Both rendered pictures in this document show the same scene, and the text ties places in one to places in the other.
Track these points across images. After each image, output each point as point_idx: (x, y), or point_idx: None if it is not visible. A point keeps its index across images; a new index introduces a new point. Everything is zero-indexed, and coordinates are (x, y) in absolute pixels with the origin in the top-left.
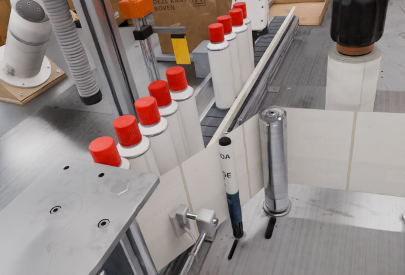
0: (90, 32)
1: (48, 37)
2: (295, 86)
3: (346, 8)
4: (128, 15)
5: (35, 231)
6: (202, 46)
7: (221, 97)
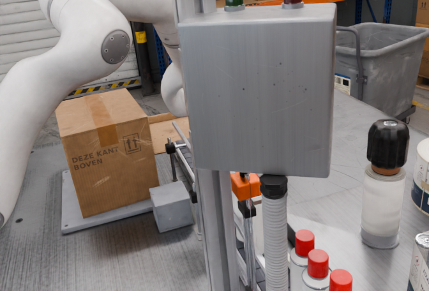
0: (217, 228)
1: None
2: (289, 207)
3: (394, 144)
4: (247, 197)
5: None
6: (159, 196)
7: (259, 244)
